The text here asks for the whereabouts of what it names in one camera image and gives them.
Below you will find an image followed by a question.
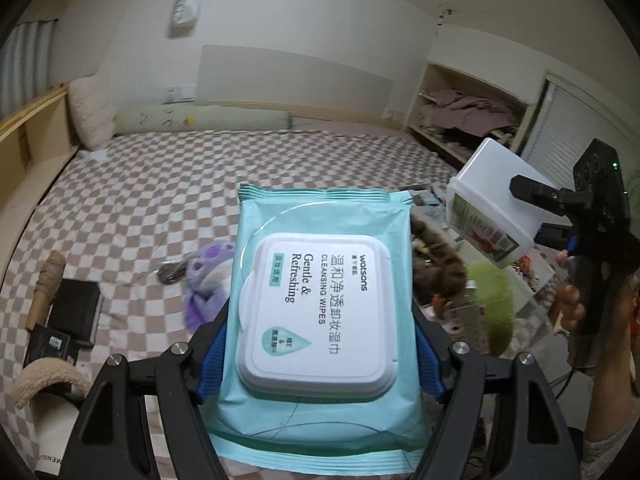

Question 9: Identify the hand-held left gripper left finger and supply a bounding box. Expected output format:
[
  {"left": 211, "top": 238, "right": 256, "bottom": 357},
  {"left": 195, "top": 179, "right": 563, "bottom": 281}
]
[{"left": 64, "top": 302, "right": 236, "bottom": 480}]

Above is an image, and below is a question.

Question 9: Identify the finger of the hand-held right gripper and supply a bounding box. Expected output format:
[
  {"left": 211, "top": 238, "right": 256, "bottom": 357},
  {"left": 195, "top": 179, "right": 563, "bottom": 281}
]
[
  {"left": 537, "top": 224, "right": 576, "bottom": 253},
  {"left": 509, "top": 174, "right": 576, "bottom": 216}
]

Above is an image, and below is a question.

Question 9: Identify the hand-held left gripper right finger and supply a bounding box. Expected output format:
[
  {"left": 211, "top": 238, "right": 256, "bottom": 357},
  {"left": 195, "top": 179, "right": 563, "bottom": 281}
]
[{"left": 410, "top": 305, "right": 583, "bottom": 480}]

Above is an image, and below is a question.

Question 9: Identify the white plastic lidded box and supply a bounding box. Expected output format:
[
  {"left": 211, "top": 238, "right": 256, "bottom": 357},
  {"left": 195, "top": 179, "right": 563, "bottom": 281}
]
[{"left": 445, "top": 137, "right": 551, "bottom": 268}]

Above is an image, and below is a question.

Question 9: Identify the purple plush toy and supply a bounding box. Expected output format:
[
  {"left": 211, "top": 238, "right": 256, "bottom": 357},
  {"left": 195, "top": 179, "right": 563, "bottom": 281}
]
[{"left": 182, "top": 240, "right": 236, "bottom": 331}]

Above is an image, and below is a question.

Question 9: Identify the brown furry headband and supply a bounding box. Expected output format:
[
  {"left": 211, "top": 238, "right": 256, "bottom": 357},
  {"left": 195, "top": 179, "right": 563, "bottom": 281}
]
[{"left": 410, "top": 207, "right": 471, "bottom": 311}]

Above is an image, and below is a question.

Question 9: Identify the teal wet wipes pack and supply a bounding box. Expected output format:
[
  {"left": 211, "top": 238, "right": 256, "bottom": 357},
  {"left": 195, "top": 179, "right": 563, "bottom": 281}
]
[{"left": 207, "top": 183, "right": 433, "bottom": 473}]

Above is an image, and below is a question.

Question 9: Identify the person's right forearm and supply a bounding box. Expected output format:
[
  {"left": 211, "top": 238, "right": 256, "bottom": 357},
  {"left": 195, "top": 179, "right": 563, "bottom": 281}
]
[{"left": 582, "top": 270, "right": 640, "bottom": 480}]

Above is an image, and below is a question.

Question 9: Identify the person's right hand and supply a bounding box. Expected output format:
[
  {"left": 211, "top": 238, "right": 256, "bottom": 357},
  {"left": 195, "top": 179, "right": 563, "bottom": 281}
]
[{"left": 556, "top": 282, "right": 587, "bottom": 331}]

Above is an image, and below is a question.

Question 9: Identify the pile of colourful small packets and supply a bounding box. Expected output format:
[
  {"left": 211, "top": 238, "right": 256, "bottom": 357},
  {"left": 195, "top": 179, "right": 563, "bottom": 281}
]
[{"left": 515, "top": 255, "right": 553, "bottom": 296}]

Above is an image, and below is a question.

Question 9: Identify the white sliding door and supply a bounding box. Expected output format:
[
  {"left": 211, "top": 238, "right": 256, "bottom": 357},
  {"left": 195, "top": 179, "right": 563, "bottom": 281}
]
[{"left": 520, "top": 72, "right": 640, "bottom": 211}]

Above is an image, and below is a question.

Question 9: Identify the green plush toy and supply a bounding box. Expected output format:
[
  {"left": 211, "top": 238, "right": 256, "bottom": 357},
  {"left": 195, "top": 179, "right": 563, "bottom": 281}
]
[{"left": 465, "top": 260, "right": 516, "bottom": 356}]

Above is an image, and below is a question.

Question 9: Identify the brown hair clip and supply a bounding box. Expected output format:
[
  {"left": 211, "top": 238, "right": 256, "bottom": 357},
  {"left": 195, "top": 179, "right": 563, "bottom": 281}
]
[{"left": 155, "top": 257, "right": 193, "bottom": 286}]

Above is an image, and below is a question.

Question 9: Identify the pile of pink clothes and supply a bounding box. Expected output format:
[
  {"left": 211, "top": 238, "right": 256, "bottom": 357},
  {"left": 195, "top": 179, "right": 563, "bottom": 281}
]
[{"left": 422, "top": 87, "right": 521, "bottom": 136}]

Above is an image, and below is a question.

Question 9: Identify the wardrobe shelf niche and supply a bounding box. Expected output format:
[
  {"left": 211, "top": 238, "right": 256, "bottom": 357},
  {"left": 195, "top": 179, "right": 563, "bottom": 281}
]
[{"left": 405, "top": 62, "right": 533, "bottom": 168}]

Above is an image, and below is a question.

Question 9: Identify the black box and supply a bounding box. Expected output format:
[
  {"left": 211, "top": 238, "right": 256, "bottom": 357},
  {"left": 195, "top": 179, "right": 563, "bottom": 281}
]
[{"left": 47, "top": 280, "right": 103, "bottom": 348}]

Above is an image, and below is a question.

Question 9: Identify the beige plush slipper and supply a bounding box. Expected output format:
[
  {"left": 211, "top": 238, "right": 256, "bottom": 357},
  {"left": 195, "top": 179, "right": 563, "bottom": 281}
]
[{"left": 12, "top": 360, "right": 93, "bottom": 480}]

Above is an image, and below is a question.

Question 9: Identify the checkered bed blanket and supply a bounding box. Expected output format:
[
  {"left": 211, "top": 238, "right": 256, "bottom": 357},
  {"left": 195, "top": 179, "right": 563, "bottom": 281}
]
[{"left": 0, "top": 130, "right": 481, "bottom": 480}]

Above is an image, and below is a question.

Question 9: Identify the green bolster pillow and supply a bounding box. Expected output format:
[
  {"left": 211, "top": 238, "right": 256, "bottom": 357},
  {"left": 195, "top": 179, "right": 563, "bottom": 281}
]
[{"left": 112, "top": 105, "right": 293, "bottom": 136}]

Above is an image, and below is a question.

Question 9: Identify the white headboard panel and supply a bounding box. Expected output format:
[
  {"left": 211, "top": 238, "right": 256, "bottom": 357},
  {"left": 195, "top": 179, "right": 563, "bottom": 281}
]
[{"left": 197, "top": 45, "right": 398, "bottom": 121}]

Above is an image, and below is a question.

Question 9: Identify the white fuzzy pillow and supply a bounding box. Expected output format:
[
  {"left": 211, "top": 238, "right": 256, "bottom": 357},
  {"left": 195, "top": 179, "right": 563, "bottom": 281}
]
[{"left": 67, "top": 76, "right": 118, "bottom": 150}]

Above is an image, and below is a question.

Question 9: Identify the wooden bedside shelf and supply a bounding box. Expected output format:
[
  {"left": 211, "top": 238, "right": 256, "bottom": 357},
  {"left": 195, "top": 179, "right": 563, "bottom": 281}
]
[{"left": 0, "top": 82, "right": 83, "bottom": 221}]

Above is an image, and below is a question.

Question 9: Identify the grey curtain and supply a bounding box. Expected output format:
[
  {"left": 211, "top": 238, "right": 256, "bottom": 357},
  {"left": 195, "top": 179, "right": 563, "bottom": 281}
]
[{"left": 0, "top": 20, "right": 58, "bottom": 118}]

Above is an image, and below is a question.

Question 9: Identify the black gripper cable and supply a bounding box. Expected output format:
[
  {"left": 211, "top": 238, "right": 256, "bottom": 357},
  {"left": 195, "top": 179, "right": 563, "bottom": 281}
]
[{"left": 552, "top": 367, "right": 582, "bottom": 402}]

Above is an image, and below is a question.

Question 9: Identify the rope-wrapped stick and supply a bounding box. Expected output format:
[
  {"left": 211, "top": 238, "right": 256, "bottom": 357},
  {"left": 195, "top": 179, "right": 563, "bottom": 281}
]
[{"left": 26, "top": 250, "right": 67, "bottom": 328}]

